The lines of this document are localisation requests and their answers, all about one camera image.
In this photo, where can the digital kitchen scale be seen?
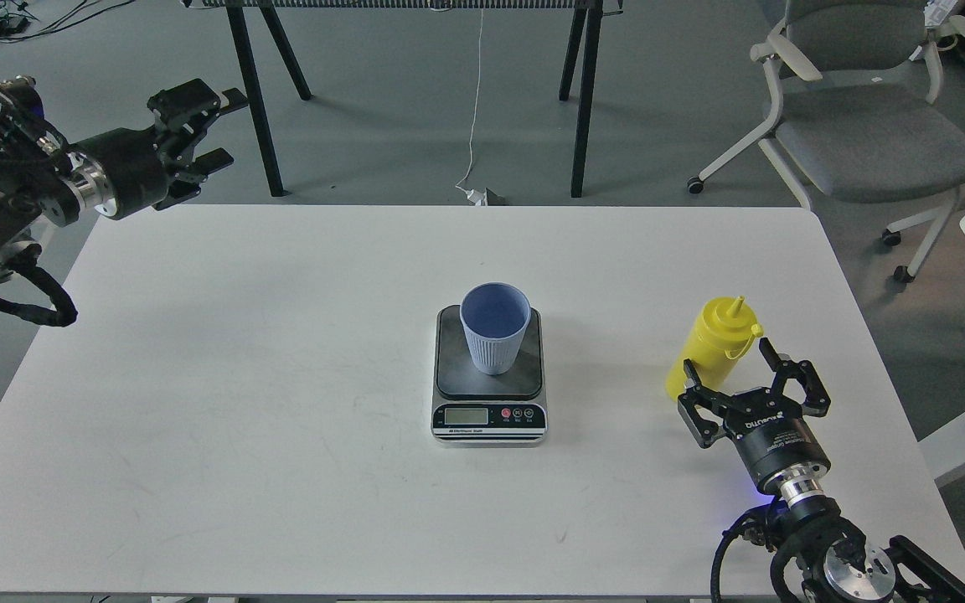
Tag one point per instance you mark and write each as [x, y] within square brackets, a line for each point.
[470, 408]

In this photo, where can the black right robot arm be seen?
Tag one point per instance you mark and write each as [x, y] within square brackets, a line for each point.
[817, 554]

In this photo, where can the yellow squeeze bottle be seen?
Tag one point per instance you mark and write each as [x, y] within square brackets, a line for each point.
[723, 332]

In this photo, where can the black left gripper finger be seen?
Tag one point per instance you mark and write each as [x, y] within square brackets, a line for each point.
[186, 183]
[183, 114]

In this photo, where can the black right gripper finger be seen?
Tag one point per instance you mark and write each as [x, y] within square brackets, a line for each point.
[698, 397]
[816, 401]

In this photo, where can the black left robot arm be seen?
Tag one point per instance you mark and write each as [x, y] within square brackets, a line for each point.
[34, 184]

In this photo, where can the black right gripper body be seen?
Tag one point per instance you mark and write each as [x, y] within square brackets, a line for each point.
[770, 435]

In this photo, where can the blue ribbed plastic cup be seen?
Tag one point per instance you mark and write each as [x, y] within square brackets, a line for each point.
[494, 317]

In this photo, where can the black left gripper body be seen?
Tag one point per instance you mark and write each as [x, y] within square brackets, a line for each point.
[119, 172]

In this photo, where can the grey office chair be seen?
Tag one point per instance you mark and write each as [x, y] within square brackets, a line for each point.
[865, 143]

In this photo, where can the black-legged background table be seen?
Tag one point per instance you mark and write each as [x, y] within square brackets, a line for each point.
[410, 71]

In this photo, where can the white power adapter on floor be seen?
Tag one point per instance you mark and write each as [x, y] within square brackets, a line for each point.
[483, 197]

